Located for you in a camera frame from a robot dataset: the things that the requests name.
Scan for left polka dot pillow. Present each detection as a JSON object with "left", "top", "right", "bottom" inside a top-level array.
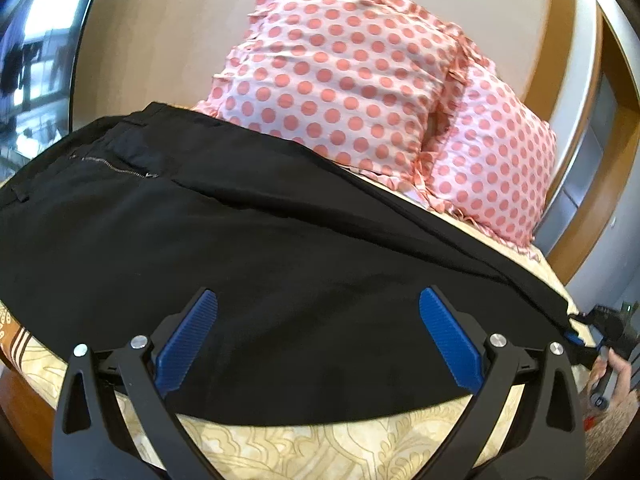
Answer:
[{"left": 196, "top": 0, "right": 463, "bottom": 190}]

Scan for black television screen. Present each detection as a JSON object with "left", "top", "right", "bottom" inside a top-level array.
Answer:
[{"left": 1, "top": 0, "right": 93, "bottom": 181}]

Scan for yellow patterned bed cover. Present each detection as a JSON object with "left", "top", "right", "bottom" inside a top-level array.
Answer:
[{"left": 0, "top": 209, "right": 597, "bottom": 480}]

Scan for right polka dot pillow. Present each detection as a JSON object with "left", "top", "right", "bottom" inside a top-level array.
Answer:
[{"left": 419, "top": 63, "right": 556, "bottom": 250}]

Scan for black pants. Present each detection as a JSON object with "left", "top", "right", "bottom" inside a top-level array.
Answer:
[{"left": 1, "top": 103, "right": 570, "bottom": 426}]

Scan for polka dot pillow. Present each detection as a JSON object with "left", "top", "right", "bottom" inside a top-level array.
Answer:
[
  {"left": 419, "top": 63, "right": 556, "bottom": 250},
  {"left": 196, "top": 0, "right": 463, "bottom": 190}
]

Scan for wooden door frame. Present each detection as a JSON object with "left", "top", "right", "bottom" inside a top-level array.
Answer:
[{"left": 524, "top": 0, "right": 639, "bottom": 284}]

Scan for person's right hand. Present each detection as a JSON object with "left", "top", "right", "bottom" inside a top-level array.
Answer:
[{"left": 582, "top": 347, "right": 632, "bottom": 432}]

